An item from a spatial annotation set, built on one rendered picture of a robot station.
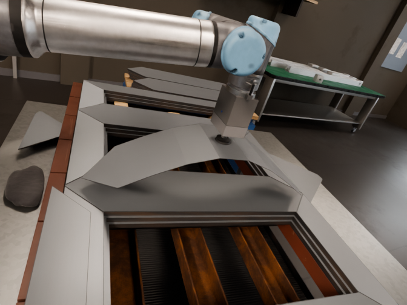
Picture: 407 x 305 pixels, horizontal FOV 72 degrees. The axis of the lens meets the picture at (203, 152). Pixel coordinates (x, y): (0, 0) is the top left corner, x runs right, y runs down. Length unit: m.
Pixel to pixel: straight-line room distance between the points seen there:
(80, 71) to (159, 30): 3.31
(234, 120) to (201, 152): 0.11
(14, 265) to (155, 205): 0.35
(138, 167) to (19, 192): 0.42
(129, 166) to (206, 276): 0.38
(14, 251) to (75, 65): 3.04
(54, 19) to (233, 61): 0.26
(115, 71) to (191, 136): 3.19
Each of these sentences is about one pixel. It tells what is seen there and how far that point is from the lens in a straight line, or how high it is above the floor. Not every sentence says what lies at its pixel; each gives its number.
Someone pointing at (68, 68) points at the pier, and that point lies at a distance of 3.73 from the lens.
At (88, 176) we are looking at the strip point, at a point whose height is 0.89.
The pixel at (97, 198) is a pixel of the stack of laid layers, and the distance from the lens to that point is 0.73.
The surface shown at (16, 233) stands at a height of 0.68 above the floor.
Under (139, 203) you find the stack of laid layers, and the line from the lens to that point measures 0.73.
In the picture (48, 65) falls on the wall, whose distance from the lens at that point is 3.81.
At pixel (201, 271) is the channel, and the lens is 0.86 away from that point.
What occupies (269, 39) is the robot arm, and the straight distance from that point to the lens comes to 0.65.
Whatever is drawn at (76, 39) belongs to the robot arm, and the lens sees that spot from 0.46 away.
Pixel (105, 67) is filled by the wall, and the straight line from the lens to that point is 3.85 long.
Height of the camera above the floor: 1.34
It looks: 28 degrees down
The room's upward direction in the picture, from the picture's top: 18 degrees clockwise
